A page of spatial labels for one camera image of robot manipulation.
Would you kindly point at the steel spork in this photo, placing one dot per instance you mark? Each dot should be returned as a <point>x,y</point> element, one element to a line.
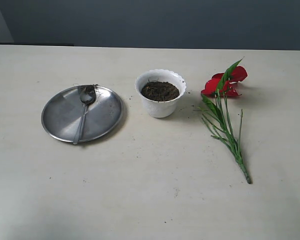
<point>87,96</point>

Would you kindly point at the dark potting soil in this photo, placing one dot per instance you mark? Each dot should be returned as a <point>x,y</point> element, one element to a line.
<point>160,91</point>

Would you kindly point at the white ceramic flower pot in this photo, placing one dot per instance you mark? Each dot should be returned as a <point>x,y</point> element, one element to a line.
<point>160,109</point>

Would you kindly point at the artificial red flower stem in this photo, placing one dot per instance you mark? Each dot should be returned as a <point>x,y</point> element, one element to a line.
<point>216,116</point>

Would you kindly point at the round steel plate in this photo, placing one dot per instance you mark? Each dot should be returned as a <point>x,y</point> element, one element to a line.
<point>62,114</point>

